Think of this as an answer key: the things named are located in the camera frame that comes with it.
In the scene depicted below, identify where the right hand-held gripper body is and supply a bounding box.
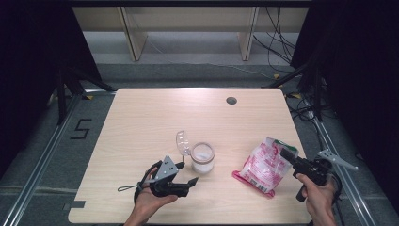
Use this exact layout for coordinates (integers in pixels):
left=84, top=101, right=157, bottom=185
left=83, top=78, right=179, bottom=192
left=291, top=148, right=359, bottom=203

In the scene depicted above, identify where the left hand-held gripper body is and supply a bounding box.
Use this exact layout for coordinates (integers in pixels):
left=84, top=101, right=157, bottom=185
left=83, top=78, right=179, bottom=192
left=144, top=154, right=192, bottom=199

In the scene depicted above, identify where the pink and white powder bag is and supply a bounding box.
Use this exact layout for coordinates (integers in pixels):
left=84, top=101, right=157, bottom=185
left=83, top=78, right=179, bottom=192
left=231, top=137, right=299, bottom=200

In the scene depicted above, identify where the person's right hand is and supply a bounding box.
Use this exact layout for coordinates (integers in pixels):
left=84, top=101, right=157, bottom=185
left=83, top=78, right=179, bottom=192
left=295, top=172, right=337, bottom=218

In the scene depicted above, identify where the person's left hand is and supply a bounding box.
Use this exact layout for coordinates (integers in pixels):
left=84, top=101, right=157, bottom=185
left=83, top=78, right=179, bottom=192
left=134, top=167, right=179, bottom=218

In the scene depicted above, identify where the black metal stand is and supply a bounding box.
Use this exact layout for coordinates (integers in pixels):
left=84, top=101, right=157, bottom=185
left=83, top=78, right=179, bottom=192
left=56, top=64, right=115, bottom=126
left=263, top=57, right=325, bottom=122

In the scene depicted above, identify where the black tape piece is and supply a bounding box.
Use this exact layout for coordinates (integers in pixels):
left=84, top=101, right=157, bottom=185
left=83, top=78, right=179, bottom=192
left=62, top=200, right=87, bottom=211

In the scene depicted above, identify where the black tape floor marking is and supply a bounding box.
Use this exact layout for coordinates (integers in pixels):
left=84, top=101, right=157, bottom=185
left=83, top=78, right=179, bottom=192
left=69, top=118, right=93, bottom=140

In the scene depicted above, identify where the dark curtain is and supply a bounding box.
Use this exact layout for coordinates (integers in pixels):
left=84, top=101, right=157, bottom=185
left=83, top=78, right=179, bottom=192
left=291, top=0, right=399, bottom=216
left=0, top=0, right=104, bottom=178

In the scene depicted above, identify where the light wooden shelf unit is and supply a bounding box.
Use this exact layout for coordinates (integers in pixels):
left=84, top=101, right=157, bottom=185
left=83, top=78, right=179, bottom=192
left=72, top=6, right=310, bottom=62

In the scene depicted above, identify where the black wrist strap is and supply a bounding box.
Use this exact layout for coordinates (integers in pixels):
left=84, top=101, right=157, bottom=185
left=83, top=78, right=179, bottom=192
left=117, top=159, right=164, bottom=202

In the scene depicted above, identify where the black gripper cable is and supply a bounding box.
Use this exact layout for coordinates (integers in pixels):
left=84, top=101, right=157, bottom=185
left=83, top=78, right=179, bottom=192
left=328, top=171, right=345, bottom=226

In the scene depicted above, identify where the black floor cable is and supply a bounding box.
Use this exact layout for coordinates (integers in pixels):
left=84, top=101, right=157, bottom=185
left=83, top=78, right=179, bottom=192
left=284, top=90, right=333, bottom=158

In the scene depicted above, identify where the aluminium floor rail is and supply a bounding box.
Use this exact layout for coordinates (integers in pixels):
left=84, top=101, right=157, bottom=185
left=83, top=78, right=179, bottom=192
left=311, top=117, right=375, bottom=226
left=1, top=90, right=85, bottom=226

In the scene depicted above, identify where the thin white floor cable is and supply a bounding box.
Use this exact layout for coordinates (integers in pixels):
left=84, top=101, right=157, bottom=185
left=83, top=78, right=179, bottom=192
left=147, top=37, right=275, bottom=80

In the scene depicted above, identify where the bundle of black cables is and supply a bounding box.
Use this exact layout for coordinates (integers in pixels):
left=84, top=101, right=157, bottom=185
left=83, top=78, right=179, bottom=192
left=252, top=6, right=298, bottom=73

